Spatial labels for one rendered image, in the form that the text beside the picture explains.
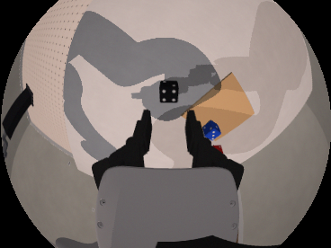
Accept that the tan flat mat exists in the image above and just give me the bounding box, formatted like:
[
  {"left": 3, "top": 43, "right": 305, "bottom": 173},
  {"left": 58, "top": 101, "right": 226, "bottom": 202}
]
[{"left": 181, "top": 72, "right": 255, "bottom": 141}]

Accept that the red die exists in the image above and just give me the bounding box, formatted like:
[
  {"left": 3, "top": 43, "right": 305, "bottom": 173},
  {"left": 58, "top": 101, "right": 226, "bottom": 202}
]
[{"left": 214, "top": 146, "right": 223, "bottom": 153}]

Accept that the blue die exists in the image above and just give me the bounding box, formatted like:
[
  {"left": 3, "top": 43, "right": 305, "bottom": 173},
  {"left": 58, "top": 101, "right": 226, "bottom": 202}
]
[{"left": 202, "top": 120, "right": 221, "bottom": 140}]

